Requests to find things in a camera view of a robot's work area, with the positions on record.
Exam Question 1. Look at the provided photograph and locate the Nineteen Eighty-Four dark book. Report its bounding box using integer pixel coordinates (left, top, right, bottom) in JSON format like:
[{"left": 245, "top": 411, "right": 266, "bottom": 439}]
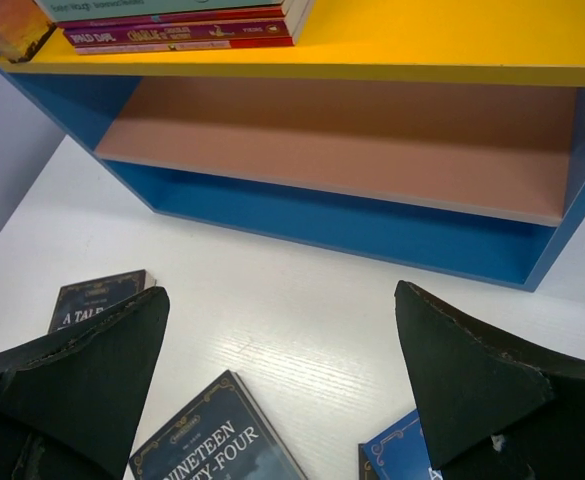
[{"left": 129, "top": 370, "right": 307, "bottom": 480}]

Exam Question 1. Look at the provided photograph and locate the blue yellow wooden bookshelf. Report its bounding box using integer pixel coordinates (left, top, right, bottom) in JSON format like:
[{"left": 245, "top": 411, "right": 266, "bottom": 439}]
[{"left": 0, "top": 1, "right": 585, "bottom": 291}]

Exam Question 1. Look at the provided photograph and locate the Jane Eyre blue book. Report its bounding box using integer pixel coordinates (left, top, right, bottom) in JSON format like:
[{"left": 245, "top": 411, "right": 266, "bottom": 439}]
[{"left": 0, "top": 0, "right": 56, "bottom": 63}]

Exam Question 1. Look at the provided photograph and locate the Animal Farm blue book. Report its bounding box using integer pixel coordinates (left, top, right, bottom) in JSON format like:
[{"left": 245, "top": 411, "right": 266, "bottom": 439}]
[{"left": 358, "top": 410, "right": 443, "bottom": 480}]

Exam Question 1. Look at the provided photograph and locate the teal book in stack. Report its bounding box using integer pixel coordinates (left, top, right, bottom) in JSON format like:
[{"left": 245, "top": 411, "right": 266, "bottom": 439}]
[{"left": 36, "top": 0, "right": 292, "bottom": 23}]

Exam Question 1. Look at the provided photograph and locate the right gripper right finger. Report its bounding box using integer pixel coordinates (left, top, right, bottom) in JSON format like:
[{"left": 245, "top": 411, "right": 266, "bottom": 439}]
[{"left": 395, "top": 281, "right": 585, "bottom": 479}]

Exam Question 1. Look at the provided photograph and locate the A Tale of Two Cities book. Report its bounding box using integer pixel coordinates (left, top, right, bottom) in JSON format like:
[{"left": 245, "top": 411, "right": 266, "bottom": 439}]
[{"left": 48, "top": 270, "right": 157, "bottom": 334}]

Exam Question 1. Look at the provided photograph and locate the purple Roald Dahl book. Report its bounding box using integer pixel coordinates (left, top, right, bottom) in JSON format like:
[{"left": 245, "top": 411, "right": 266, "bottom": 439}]
[{"left": 63, "top": 19, "right": 299, "bottom": 47}]

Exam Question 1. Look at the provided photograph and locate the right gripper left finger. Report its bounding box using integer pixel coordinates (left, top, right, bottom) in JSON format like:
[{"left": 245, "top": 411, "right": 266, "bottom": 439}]
[{"left": 0, "top": 287, "right": 170, "bottom": 479}]

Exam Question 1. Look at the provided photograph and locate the red pink bottom book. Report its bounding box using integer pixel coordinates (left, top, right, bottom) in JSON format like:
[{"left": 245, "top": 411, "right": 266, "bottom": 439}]
[{"left": 74, "top": 37, "right": 295, "bottom": 55}]

